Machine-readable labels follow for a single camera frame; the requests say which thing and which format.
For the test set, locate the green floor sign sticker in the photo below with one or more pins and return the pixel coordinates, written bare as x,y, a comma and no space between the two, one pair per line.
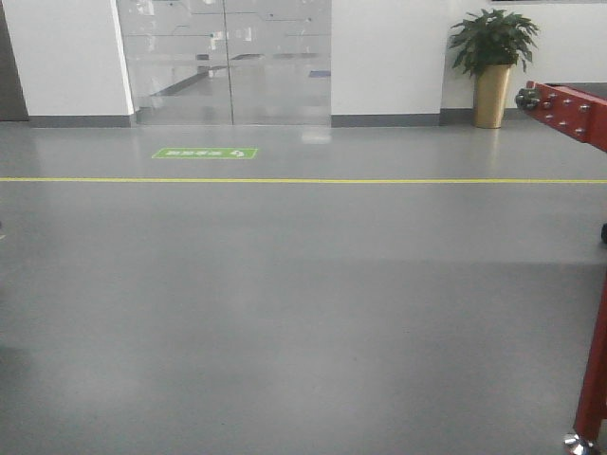
206,153

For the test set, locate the glass double door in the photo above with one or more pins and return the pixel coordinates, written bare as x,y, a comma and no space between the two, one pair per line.
252,62

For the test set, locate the gold tall plant pot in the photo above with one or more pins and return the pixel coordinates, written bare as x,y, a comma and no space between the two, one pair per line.
490,93

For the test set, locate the green potted plant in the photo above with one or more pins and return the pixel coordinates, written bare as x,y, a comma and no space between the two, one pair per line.
492,37

